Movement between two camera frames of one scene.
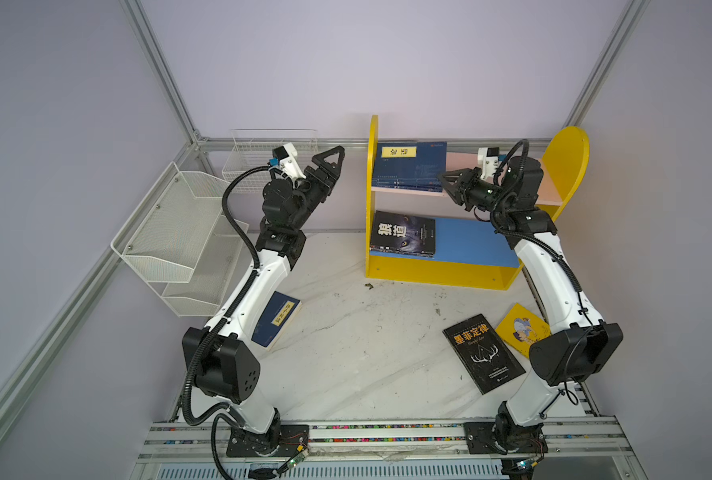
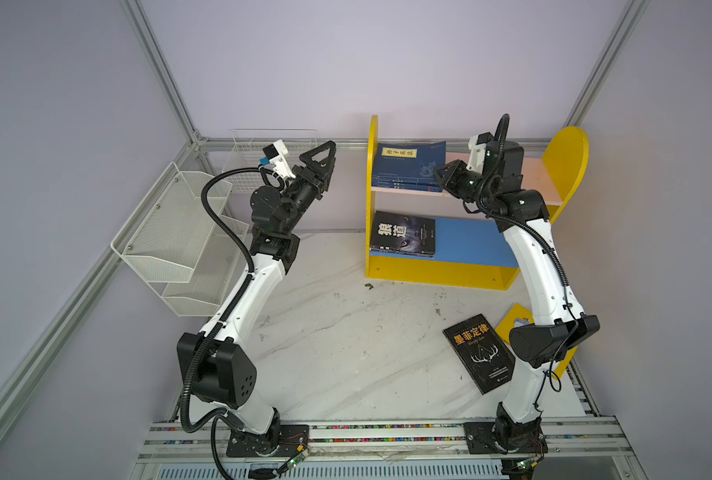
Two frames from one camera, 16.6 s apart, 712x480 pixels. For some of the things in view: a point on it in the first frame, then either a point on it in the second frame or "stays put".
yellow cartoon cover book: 520,328 stays put
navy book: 278,315 → 408,164
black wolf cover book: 403,234 stays put
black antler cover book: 483,353 stays put
